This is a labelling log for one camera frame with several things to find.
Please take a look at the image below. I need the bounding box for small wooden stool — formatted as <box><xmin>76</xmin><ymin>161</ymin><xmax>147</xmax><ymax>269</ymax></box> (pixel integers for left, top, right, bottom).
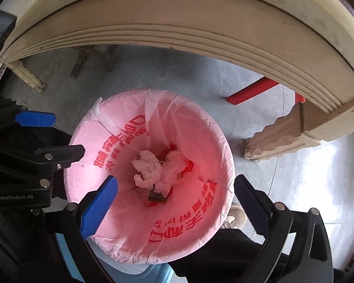
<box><xmin>70</xmin><ymin>46</ymin><xmax>116</xmax><ymax>79</ymax></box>

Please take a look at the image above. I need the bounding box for dark blue cigarette box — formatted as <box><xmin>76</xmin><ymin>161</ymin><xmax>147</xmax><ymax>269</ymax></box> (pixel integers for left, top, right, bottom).
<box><xmin>148</xmin><ymin>183</ymin><xmax>169</xmax><ymax>204</ymax></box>

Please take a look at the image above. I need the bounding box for person's right leg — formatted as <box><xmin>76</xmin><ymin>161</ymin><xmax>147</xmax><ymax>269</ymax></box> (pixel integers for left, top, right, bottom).
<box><xmin>171</xmin><ymin>230</ymin><xmax>272</xmax><ymax>283</ymax></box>

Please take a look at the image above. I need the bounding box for white tissue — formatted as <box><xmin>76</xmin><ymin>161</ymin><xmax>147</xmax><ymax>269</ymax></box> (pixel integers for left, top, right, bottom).
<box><xmin>132</xmin><ymin>150</ymin><xmax>163</xmax><ymax>190</ymax></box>

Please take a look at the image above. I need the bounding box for red plastic chair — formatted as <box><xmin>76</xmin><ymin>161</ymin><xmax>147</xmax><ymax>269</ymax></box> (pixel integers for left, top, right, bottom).
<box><xmin>227</xmin><ymin>76</ymin><xmax>307</xmax><ymax>106</ymax></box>

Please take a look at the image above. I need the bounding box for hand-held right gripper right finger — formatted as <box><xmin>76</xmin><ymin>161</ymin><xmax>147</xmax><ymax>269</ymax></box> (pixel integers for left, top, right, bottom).
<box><xmin>234</xmin><ymin>175</ymin><xmax>334</xmax><ymax>283</ymax></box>

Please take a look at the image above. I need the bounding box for beige shoe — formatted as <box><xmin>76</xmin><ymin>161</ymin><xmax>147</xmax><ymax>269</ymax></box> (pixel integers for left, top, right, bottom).
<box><xmin>221</xmin><ymin>203</ymin><xmax>247</xmax><ymax>230</ymax></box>

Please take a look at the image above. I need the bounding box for pink lined waste bin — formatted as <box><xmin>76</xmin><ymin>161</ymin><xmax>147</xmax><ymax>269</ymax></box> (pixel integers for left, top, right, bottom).
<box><xmin>63</xmin><ymin>88</ymin><xmax>236</xmax><ymax>264</ymax></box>

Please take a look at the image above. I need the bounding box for blue plastic stool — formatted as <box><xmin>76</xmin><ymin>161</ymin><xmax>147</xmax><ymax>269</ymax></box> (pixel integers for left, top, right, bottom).
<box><xmin>55</xmin><ymin>231</ymin><xmax>173</xmax><ymax>283</ymax></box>

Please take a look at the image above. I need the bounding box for beige dining table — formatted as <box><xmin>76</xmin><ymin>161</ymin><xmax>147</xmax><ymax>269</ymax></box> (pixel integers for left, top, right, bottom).
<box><xmin>0</xmin><ymin>0</ymin><xmax>354</xmax><ymax>162</ymax></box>

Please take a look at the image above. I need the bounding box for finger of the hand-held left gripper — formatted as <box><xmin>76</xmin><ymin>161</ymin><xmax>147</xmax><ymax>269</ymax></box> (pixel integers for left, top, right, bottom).
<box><xmin>0</xmin><ymin>97</ymin><xmax>57</xmax><ymax>136</ymax></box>
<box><xmin>0</xmin><ymin>144</ymin><xmax>86</xmax><ymax>183</ymax></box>

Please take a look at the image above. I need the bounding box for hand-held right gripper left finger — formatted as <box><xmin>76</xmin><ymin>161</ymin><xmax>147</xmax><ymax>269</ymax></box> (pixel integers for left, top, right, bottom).
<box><xmin>19</xmin><ymin>176</ymin><xmax>118</xmax><ymax>283</ymax></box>

